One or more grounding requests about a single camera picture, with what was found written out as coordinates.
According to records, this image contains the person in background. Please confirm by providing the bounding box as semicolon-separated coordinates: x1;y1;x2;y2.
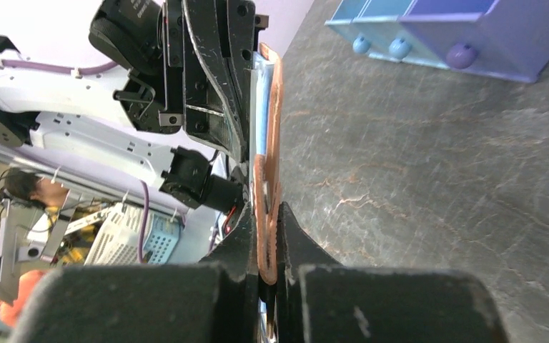
0;168;106;328

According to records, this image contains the blue purple drawer organizer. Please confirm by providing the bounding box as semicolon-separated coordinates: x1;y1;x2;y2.
325;0;549;82

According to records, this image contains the brown leather card holder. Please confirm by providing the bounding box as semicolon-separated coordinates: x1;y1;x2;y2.
252;43;284;285

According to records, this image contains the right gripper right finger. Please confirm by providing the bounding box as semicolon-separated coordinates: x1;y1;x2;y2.
277;203;508;342

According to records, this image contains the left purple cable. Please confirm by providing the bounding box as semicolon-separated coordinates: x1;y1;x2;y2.
0;57;152;264

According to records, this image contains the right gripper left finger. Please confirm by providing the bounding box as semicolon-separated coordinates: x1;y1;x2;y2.
9;206;259;342

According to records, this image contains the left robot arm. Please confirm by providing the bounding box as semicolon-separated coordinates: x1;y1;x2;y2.
0;1;268;212

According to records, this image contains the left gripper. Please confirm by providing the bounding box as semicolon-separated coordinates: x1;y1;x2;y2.
113;1;269;162

